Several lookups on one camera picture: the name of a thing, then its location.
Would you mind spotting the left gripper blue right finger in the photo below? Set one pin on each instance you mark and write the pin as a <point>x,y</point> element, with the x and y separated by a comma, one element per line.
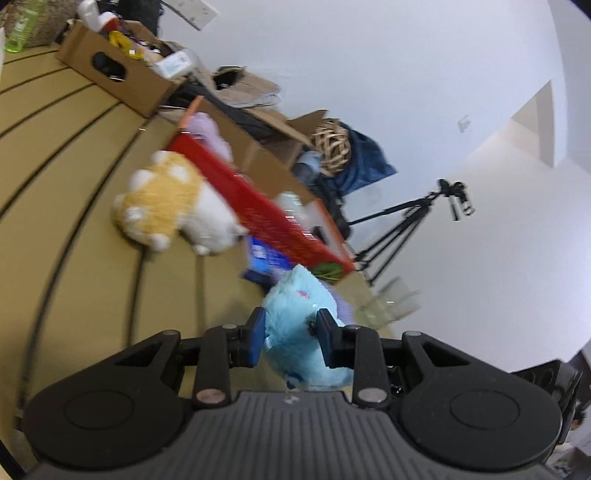
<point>329,335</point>

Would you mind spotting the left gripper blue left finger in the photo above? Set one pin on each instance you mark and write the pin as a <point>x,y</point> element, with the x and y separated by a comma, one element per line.
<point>253,337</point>

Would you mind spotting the light blue plush toy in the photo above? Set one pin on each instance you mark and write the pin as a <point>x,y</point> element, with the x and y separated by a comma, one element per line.
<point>291,347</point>

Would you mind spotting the purple cloth pouch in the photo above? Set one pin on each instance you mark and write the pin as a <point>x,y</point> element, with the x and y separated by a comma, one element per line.
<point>345,311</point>

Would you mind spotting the clear drinking glass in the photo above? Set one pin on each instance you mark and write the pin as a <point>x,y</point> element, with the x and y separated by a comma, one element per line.
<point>393,303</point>

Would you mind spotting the blue small packet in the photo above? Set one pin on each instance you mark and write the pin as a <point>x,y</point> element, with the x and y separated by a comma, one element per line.
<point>264,265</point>

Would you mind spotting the red cardboard storage box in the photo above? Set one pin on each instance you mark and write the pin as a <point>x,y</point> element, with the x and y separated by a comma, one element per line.
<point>275,207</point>

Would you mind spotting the yellow white plush dog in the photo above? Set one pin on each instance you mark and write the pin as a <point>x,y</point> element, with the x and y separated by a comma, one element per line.
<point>169,197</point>

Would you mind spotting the blue water bottle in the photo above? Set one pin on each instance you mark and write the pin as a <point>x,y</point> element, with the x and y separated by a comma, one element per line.
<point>307,167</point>

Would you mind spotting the dark blue cushion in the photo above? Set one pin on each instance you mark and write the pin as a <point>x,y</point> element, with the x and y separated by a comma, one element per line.
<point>368,165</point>

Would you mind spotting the large open cardboard box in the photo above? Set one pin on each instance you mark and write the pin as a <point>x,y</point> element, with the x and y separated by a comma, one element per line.
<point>250,101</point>

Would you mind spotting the woven rattan ball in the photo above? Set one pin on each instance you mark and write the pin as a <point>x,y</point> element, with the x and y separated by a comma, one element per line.
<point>331,140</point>

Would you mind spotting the pink fluffy towel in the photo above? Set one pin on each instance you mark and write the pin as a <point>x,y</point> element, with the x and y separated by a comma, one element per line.
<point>201,127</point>

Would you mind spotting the small brown cardboard tray box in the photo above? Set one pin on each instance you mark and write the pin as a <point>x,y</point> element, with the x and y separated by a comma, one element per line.
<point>128,61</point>

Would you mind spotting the green soap bottle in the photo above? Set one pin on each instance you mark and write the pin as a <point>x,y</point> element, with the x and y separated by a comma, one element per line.
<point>23,17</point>

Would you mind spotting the black camera tripod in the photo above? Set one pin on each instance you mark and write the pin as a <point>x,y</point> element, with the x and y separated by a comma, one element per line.
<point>414,213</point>

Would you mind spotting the camera on tripod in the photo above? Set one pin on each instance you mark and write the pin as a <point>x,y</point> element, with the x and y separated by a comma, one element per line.
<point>458,198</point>

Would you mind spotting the white wall power strip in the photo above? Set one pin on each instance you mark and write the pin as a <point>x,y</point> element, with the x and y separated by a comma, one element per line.
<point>197,13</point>

